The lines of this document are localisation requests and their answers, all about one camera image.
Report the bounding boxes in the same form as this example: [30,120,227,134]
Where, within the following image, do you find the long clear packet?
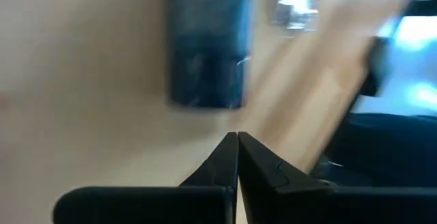
[272,0,324,31]

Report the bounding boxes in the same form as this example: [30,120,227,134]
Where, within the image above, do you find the black table edge bracket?
[356,35,392,98]

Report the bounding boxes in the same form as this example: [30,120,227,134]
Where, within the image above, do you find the black packs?
[165,0,253,109]

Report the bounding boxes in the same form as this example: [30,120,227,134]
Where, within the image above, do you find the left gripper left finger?
[53,131,239,224]

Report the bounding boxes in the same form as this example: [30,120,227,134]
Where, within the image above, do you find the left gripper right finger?
[238,131,437,224]

